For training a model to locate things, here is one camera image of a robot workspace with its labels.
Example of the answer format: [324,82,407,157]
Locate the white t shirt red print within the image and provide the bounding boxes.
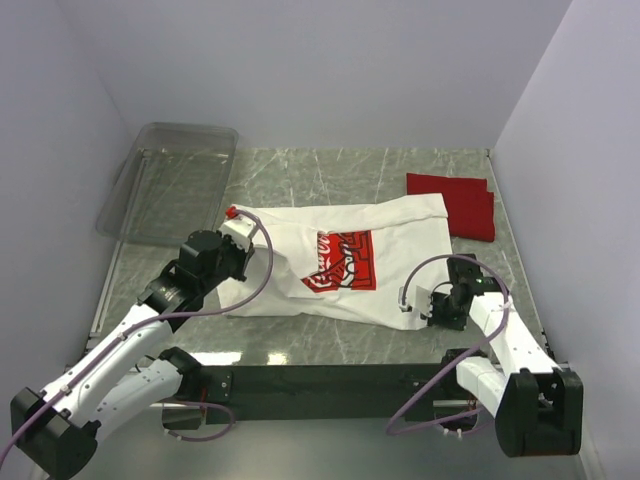
[217,194,452,331]

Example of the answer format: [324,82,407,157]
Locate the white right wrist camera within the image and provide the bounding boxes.
[398,285,433,322]

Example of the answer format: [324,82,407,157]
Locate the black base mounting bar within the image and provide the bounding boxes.
[171,364,442,421]

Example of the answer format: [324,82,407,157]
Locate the clear plastic bin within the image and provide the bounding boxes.
[96,122,239,247]

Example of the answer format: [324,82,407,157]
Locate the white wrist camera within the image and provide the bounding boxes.
[219,206,259,251]
[398,285,433,322]

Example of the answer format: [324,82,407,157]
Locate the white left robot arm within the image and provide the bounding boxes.
[10,230,253,479]

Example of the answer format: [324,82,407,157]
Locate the folded red t shirt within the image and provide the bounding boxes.
[406,173,496,243]

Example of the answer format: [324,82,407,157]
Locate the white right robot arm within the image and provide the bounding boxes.
[426,254,584,457]

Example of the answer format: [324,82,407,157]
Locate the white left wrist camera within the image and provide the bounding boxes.
[219,206,259,251]

